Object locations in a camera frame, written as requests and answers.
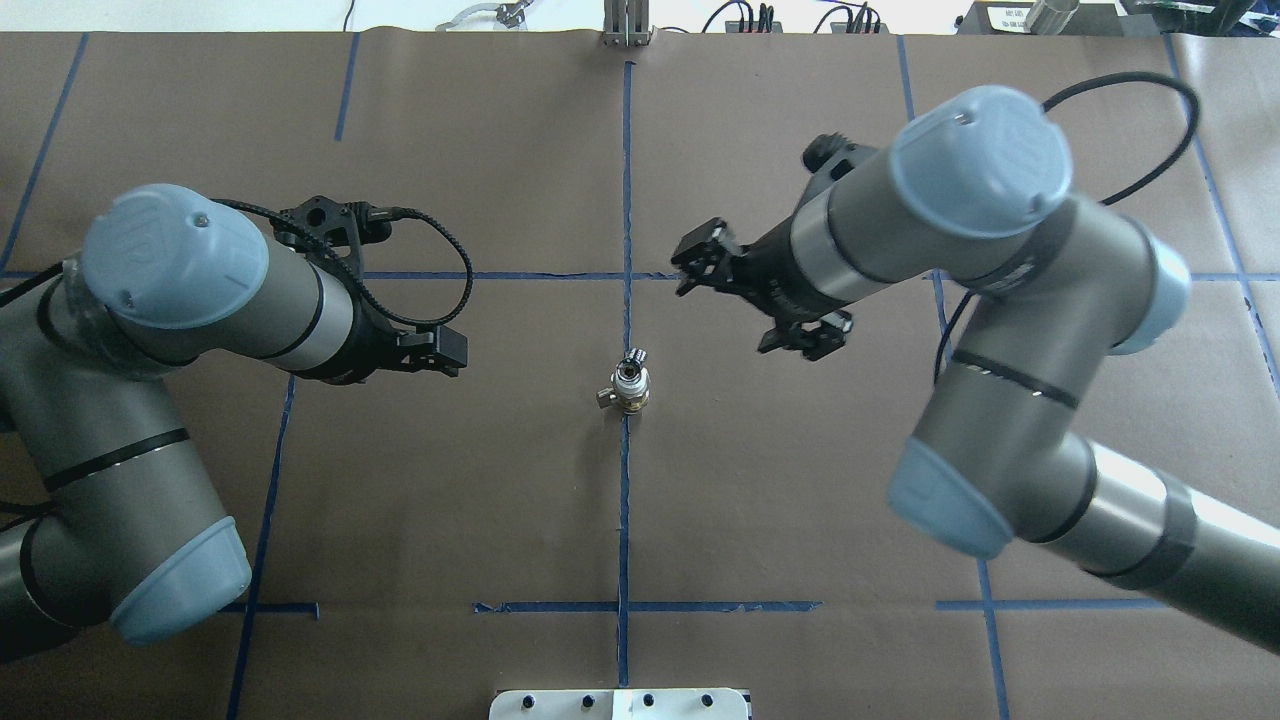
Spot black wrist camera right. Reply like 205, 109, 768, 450
801, 133, 879, 202

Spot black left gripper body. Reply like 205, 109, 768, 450
291, 290, 397, 386

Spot brass PPR valve white ends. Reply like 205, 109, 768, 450
596, 366, 650, 415

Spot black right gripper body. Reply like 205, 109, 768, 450
735, 225, 850, 323

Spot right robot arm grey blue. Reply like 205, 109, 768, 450
671, 85, 1279, 652

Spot brown paper table mat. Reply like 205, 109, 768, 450
3, 29, 1277, 719

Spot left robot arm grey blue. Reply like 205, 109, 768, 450
1, 183, 468, 664

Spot aluminium profile post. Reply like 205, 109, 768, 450
602, 0, 653, 47

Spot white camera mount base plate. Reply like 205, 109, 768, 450
488, 687, 754, 719

